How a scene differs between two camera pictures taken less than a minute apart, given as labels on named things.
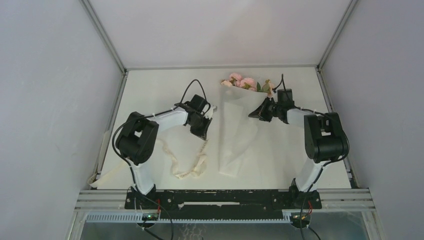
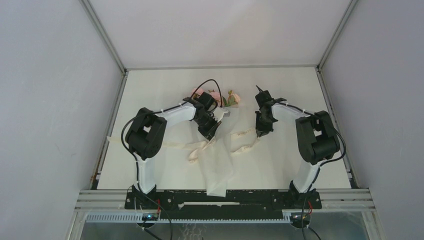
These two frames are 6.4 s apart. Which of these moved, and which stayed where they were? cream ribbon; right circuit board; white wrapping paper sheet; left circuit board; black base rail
Moved: white wrapping paper sheet; cream ribbon
Stayed: left circuit board; black base rail; right circuit board
